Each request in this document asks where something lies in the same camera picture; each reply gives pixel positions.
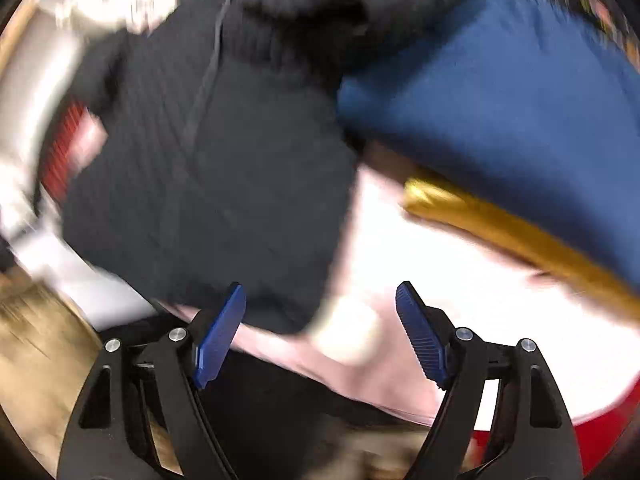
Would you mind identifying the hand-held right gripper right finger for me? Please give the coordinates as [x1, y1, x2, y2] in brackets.
[395, 281, 586, 480]

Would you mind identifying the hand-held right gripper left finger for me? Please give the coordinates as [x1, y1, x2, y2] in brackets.
[56, 281, 247, 480]

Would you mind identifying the black quilted jacket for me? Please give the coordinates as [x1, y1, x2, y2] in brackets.
[60, 0, 481, 336]

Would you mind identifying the pink polka-dot blanket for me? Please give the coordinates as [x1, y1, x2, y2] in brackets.
[155, 165, 640, 428]

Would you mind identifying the mustard yellow cloth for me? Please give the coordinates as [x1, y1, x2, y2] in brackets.
[400, 167, 640, 321]

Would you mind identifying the red panel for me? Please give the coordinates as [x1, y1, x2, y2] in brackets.
[472, 395, 633, 461]

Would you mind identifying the blue cloth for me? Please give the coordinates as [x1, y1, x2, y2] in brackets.
[337, 0, 640, 291]

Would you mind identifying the red patterned patch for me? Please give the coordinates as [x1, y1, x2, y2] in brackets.
[40, 102, 107, 201]

